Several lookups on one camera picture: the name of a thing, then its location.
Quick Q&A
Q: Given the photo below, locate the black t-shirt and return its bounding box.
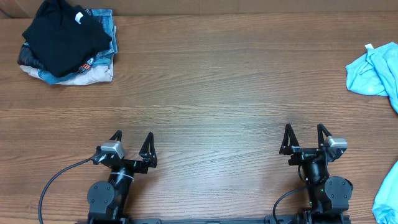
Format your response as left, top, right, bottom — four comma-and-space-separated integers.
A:
22, 0, 111, 78

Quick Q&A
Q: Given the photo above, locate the folded cream white garment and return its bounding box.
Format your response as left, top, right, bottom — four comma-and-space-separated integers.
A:
20, 61, 114, 86

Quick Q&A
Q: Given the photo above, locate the light blue cloth lower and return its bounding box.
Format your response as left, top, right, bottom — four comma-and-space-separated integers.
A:
372, 162, 398, 224

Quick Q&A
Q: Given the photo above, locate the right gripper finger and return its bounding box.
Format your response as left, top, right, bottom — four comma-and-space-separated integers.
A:
317, 123, 331, 147
279, 123, 300, 155

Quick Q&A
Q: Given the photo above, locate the light blue garment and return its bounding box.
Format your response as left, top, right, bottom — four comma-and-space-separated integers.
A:
346, 42, 397, 111

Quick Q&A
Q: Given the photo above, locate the folded blue denim garment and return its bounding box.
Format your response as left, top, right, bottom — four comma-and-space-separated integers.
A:
37, 7, 118, 85

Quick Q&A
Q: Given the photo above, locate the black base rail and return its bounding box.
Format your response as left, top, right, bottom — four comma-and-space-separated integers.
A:
76, 215, 351, 224

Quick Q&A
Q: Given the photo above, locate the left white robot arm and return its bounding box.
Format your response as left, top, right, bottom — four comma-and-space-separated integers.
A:
87, 130, 157, 224

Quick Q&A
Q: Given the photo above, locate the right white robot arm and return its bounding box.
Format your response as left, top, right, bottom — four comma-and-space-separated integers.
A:
272, 123, 353, 224

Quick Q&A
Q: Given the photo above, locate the black orange patterned shirt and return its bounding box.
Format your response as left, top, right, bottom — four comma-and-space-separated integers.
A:
17, 42, 95, 73

